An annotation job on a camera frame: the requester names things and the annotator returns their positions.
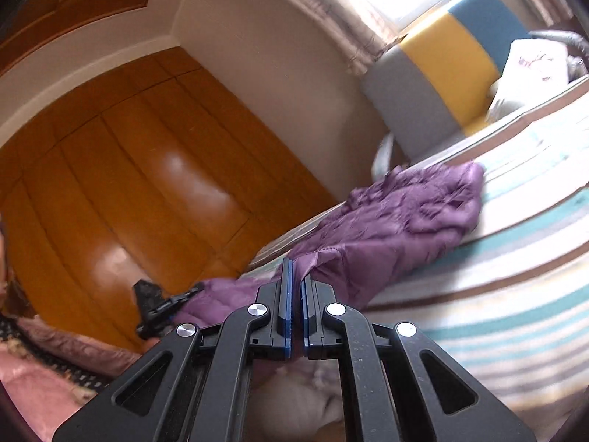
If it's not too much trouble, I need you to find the purple puffer jacket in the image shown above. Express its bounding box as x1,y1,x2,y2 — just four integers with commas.
173,159,485,327

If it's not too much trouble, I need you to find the pink clothing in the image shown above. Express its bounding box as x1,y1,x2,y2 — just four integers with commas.
0,233,144,442

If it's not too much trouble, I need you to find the wooden wardrobe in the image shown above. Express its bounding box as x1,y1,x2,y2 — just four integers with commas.
0,0,338,355

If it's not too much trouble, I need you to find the striped bed cover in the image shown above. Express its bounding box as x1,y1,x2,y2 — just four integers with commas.
239,76,589,442

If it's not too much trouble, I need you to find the grey yellow blue armchair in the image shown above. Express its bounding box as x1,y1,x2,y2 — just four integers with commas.
362,0,588,180

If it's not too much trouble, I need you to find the pink patterned curtain left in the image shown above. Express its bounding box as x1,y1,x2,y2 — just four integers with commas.
286,0,397,76

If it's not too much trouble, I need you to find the white embroidered pillow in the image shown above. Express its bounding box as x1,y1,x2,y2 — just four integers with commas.
485,39,569,124

